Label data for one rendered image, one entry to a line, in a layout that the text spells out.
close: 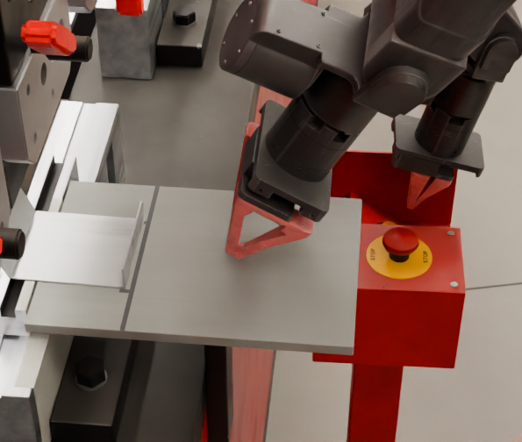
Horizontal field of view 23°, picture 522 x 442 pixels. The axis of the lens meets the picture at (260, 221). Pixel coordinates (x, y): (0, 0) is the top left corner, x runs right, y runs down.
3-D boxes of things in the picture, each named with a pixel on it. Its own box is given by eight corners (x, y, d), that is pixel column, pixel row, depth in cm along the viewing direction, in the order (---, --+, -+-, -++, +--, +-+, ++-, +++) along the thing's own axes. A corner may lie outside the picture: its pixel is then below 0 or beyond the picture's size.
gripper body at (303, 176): (242, 192, 96) (292, 126, 92) (255, 112, 104) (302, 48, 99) (316, 229, 98) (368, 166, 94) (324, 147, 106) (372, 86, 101)
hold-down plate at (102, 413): (115, 449, 108) (112, 426, 106) (52, 444, 108) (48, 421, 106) (168, 216, 130) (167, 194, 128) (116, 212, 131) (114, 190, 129)
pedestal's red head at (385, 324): (454, 369, 143) (472, 252, 131) (311, 362, 144) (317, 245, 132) (446, 248, 158) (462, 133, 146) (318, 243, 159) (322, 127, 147)
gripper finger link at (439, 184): (369, 177, 150) (396, 116, 143) (427, 191, 150) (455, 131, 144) (370, 215, 144) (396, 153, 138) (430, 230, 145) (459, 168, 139)
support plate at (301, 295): (353, 356, 100) (353, 347, 100) (25, 332, 102) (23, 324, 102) (361, 207, 114) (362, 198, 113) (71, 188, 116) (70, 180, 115)
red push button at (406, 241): (417, 274, 139) (419, 249, 136) (380, 272, 139) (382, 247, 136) (416, 248, 142) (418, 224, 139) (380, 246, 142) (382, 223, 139)
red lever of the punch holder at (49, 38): (61, 18, 79) (93, 38, 89) (-4, 15, 80) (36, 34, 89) (60, 47, 79) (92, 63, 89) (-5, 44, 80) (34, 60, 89)
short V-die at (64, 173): (29, 336, 105) (25, 310, 103) (-6, 333, 105) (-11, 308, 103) (79, 181, 120) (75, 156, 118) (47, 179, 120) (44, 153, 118)
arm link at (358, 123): (413, 89, 92) (404, 41, 96) (332, 54, 89) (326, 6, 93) (361, 153, 96) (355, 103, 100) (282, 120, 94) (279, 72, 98)
